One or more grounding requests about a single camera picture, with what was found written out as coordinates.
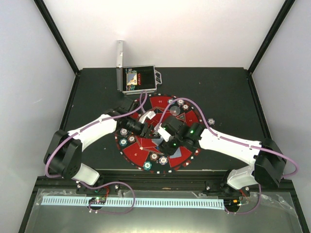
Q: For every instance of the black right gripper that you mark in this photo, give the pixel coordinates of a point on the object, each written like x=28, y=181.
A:
x=167, y=150

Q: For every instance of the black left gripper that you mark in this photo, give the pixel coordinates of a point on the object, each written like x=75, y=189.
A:
x=147, y=131

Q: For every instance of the brown chip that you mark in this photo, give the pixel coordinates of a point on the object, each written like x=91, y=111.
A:
x=131, y=139
x=185, y=107
x=154, y=157

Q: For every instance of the grey card deck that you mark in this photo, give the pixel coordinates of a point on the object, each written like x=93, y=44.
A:
x=157, y=141

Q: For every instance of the black triangular token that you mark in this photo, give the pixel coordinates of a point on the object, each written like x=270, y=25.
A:
x=182, y=117

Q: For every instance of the blue card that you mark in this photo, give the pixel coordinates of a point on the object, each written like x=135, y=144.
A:
x=177, y=154

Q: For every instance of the blue white chips seat seven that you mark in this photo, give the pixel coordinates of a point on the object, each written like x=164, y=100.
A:
x=124, y=132

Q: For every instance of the clear round dealer puck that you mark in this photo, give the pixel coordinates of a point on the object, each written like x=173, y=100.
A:
x=175, y=110

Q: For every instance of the purple white chip stack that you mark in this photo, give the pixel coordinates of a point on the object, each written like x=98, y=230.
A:
x=211, y=121

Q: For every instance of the blue white chip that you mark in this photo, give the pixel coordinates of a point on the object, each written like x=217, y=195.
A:
x=163, y=160

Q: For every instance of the blue white chips seat one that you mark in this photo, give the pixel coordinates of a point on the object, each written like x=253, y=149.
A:
x=180, y=102

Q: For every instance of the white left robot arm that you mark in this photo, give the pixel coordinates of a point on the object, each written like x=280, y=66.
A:
x=64, y=155

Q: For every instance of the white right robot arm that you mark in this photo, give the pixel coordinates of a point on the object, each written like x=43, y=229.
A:
x=264, y=165

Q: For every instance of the round red black poker mat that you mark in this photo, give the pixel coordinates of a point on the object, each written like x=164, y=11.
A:
x=139, y=152

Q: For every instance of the open aluminium poker case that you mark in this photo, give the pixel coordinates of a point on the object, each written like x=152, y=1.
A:
x=148, y=77

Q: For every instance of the card pack in case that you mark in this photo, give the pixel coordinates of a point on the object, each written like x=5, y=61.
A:
x=131, y=79

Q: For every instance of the small green circuit board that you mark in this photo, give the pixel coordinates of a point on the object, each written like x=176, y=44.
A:
x=97, y=200

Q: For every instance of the light blue cable duct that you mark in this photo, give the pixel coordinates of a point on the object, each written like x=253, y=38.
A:
x=135, y=202

